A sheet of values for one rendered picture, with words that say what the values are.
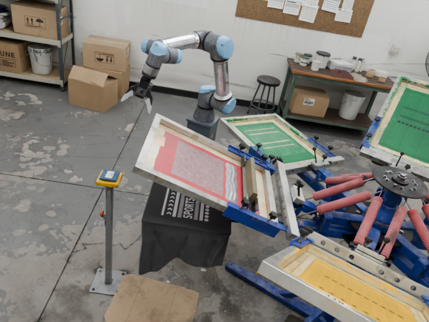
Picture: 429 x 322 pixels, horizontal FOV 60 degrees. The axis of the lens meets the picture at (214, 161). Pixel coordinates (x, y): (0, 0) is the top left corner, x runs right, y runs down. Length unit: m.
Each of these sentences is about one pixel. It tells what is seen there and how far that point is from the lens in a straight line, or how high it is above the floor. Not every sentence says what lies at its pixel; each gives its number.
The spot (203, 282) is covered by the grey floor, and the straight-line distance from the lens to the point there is 3.03.
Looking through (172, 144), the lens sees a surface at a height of 1.26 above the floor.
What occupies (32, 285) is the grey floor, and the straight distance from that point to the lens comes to 3.04.
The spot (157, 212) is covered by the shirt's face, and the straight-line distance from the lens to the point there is 2.09.
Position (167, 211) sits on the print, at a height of 0.95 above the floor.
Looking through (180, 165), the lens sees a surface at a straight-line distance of 1.96.
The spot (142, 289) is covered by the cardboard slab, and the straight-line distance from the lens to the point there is 2.92.
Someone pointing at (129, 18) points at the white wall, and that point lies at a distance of 5.79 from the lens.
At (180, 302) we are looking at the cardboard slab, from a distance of 2.87.
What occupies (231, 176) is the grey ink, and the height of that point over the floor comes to 1.14.
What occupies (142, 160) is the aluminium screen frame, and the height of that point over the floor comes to 1.33.
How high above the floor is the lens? 2.31
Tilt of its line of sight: 32 degrees down
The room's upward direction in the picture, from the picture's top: 11 degrees clockwise
